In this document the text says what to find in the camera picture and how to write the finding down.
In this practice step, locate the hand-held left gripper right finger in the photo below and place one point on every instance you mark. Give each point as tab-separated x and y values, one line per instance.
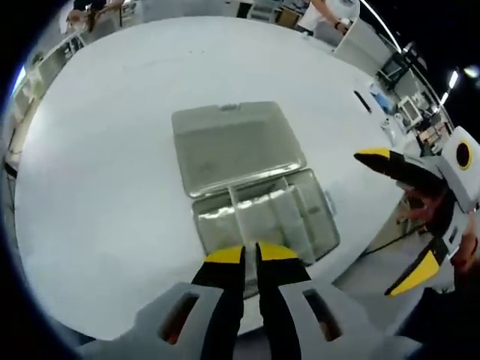
288	307

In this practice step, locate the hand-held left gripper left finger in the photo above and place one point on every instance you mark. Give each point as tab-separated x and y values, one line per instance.
210	300

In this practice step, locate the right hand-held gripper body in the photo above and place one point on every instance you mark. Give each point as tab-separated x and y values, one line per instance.
465	180

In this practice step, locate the transparent grey guide fixture box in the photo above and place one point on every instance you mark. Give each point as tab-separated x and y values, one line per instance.
232	142

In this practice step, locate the person's right hand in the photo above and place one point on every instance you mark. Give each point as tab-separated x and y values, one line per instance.
425	204

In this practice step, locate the white mesh office chair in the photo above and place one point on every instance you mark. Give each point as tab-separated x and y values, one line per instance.
375	270

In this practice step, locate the black pen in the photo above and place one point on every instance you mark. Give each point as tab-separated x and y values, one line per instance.
362	101

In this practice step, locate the white desk partition screen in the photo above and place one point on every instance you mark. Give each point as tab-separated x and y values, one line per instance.
360	45

